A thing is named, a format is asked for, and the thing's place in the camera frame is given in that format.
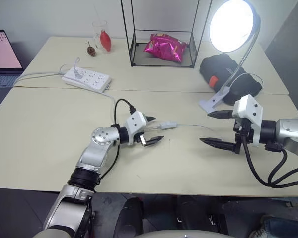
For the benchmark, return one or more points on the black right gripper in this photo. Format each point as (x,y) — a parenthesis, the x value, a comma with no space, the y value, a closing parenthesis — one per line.
(243,131)

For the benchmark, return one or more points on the clear drinking glass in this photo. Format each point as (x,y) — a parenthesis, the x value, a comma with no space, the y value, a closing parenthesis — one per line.
(97,32)

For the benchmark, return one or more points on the open laptop computer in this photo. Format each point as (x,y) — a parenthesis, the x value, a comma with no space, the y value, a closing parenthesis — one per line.
(5,49)

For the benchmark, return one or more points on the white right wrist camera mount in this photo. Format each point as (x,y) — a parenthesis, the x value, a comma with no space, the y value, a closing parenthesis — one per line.
(250,106)

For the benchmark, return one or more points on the white clip desk lamp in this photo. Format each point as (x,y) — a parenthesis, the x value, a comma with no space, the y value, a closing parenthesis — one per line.
(231,24)

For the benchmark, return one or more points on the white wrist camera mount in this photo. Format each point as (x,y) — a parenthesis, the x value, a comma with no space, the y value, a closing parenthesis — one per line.
(250,106)
(135,124)

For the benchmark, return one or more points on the black bag with orange patch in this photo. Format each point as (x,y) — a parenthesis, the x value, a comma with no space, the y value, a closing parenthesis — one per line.
(218,64)

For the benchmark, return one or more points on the grey sneaker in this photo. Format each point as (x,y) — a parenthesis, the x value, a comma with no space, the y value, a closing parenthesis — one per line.
(257,233)

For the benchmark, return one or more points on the blue jeans leg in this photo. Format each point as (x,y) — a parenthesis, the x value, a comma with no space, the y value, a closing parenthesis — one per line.
(288,228)

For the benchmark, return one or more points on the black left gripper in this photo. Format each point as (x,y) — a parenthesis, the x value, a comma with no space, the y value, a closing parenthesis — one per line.
(142,138)

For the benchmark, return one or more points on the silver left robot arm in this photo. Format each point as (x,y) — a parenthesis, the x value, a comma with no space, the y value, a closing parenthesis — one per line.
(99,148)

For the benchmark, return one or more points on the red teardrop ornament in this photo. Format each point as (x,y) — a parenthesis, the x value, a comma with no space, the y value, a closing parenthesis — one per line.
(105,41)

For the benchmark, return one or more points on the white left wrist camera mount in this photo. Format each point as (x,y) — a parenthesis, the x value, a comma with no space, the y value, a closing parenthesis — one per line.
(135,124)

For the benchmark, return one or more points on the dark rounded shape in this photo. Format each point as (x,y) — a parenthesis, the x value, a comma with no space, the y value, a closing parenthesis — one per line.
(129,218)

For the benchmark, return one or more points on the white power strip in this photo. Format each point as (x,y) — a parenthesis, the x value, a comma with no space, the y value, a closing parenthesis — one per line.
(89,79)

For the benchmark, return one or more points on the pink snack bag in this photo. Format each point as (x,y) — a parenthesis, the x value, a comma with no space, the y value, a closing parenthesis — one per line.
(166,48)

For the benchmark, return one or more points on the small brown spinning top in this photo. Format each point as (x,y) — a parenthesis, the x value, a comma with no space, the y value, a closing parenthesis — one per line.
(91,50)

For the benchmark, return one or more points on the light grey robot torso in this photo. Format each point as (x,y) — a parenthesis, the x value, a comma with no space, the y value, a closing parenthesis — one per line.
(139,234)

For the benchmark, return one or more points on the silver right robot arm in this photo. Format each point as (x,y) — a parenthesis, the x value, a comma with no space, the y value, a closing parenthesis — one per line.
(288,131)

